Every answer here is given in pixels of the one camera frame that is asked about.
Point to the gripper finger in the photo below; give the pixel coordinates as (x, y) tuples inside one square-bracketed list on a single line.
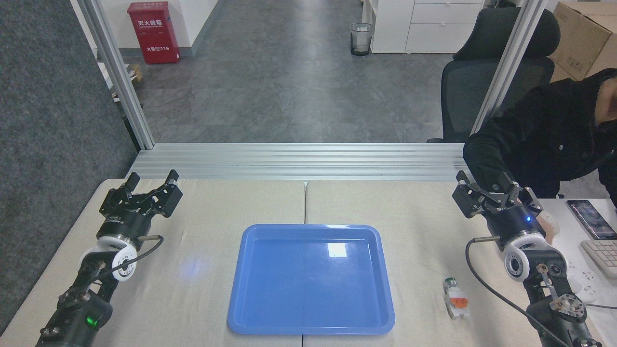
[(518, 195), (468, 200), (166, 198), (115, 198)]

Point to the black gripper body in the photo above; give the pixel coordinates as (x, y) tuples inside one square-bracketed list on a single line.
[(516, 224), (124, 224)]

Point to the blue plastic tray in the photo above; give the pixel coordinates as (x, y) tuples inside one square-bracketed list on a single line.
[(299, 284)]

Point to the person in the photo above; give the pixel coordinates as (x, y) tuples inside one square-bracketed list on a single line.
[(544, 130)]

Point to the black smartphone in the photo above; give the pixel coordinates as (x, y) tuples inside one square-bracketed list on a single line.
[(592, 219)]

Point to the grey felt partition panel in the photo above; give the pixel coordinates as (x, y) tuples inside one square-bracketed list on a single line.
[(53, 144)]

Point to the white power strip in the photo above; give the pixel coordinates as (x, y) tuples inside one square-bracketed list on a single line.
[(585, 282)]

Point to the white keyboard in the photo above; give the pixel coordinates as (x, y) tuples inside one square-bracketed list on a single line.
[(605, 258)]

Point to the black office chair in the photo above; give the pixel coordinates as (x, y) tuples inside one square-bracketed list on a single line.
[(472, 86)]

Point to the red fire extinguisher box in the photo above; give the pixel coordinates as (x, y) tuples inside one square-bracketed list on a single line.
[(153, 33)]

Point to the brown cardboard box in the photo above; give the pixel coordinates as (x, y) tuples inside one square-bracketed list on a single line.
[(583, 38)]

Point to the white drawer cabinet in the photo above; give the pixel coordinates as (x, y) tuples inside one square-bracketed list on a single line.
[(434, 29)]

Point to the silver aluminium post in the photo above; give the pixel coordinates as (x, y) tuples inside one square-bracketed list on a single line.
[(511, 62), (115, 72)]

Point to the silver aluminium rail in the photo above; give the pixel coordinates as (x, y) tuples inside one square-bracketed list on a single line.
[(299, 161)]

